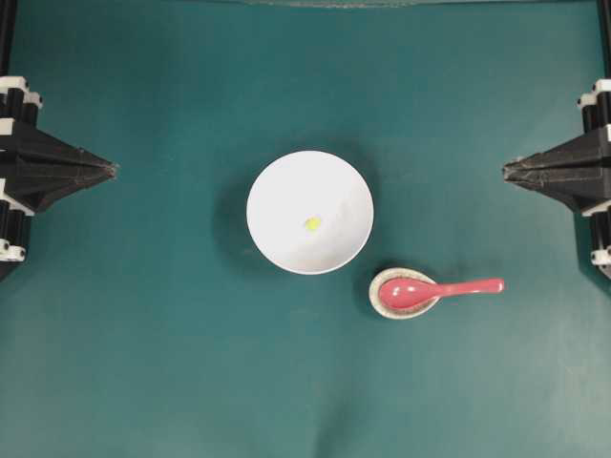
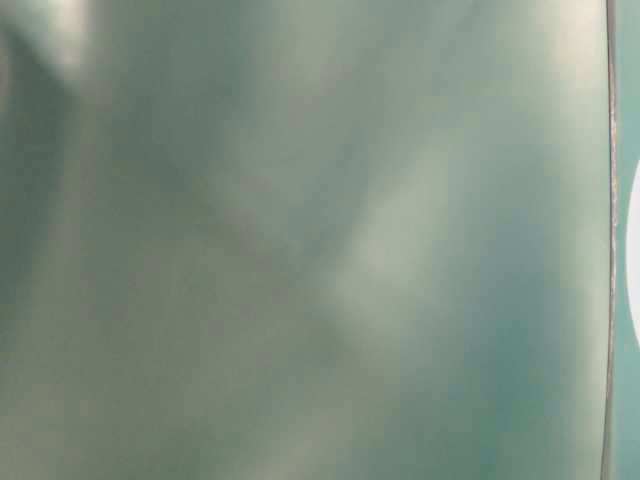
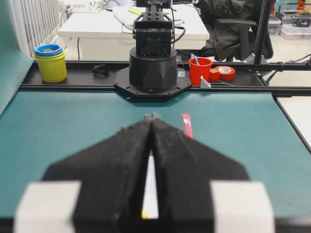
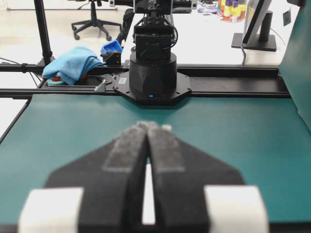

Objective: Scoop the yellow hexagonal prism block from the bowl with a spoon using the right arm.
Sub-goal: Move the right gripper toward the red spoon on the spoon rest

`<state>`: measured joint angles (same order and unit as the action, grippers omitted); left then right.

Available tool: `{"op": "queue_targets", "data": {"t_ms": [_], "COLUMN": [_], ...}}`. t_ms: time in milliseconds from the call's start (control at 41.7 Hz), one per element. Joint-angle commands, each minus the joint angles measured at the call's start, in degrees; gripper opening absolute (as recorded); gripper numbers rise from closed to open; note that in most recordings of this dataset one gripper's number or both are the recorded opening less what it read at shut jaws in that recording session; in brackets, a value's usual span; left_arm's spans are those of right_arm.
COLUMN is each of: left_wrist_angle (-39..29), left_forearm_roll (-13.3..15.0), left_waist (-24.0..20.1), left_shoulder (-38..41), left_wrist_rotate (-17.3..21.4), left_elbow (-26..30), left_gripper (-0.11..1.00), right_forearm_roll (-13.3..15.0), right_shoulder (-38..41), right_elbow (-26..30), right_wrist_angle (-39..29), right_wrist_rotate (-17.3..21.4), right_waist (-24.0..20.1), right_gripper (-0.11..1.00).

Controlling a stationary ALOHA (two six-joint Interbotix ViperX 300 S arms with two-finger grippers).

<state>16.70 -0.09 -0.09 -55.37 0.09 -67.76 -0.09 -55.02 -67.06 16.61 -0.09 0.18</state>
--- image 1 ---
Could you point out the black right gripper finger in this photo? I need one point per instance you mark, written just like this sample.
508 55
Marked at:
568 155
572 187

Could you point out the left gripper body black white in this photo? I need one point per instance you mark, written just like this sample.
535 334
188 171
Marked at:
18 104

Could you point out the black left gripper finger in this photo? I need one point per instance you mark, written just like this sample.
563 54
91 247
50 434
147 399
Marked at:
27 142
38 194

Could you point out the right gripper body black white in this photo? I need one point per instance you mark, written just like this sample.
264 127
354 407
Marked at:
595 114

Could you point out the pink ceramic spoon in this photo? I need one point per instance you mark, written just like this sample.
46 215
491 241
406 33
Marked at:
407 293

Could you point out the yellow hexagonal prism block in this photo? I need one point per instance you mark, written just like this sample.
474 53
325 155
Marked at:
312 224

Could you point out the speckled ceramic spoon rest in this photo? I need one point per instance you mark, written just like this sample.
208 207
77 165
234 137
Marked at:
393 313

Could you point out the white round bowl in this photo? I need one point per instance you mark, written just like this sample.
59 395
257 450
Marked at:
302 185

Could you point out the black frame rail right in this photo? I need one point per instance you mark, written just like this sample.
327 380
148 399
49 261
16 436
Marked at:
604 15

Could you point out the black frame rail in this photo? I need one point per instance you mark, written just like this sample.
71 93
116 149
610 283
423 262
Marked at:
604 15
8 10

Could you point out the black frame rail left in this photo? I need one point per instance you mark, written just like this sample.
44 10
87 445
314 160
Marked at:
8 10

